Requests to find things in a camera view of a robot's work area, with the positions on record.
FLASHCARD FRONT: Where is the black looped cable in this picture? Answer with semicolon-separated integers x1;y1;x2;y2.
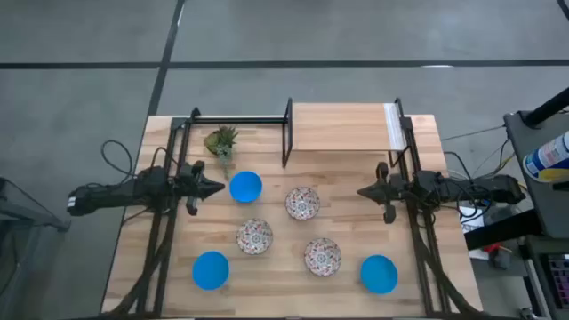
100;139;135;180

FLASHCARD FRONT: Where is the small green potted plant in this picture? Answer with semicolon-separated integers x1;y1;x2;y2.
203;124;240;180

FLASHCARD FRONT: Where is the black pole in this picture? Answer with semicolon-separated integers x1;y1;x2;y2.
518;86;569;129

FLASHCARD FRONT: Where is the floral patterned ceramic mini bowl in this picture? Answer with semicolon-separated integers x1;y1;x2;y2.
303;236;343;278
236;217;275;256
284;186;322;221

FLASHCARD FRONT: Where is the black metal frame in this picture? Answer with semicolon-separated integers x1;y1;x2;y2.
281;97;408;170

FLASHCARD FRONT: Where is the grey side table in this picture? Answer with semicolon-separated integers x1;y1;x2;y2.
0;176;71;320

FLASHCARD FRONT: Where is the blue plastic mini bowl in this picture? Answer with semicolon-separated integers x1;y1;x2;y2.
228;170;264;204
359;253;399;296
191;250;231;292

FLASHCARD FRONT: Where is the white blue spray can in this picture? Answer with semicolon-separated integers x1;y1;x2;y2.
522;130;569;184

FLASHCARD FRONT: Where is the keypad device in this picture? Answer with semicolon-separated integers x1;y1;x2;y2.
548;253;569;298

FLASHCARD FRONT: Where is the grey equipment cart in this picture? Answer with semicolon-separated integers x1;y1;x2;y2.
503;108;569;240

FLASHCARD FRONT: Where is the black beam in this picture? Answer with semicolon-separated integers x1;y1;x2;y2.
463;208;544;252

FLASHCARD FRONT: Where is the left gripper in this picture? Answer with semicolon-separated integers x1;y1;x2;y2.
176;159;226;217

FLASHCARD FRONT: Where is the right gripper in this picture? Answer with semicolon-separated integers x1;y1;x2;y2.
357;161;405;225

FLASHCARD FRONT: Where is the white paper sheet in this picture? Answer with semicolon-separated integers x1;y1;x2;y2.
457;203;491;261

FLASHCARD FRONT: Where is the black cable bundle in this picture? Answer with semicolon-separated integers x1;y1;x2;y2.
439;124;519;226

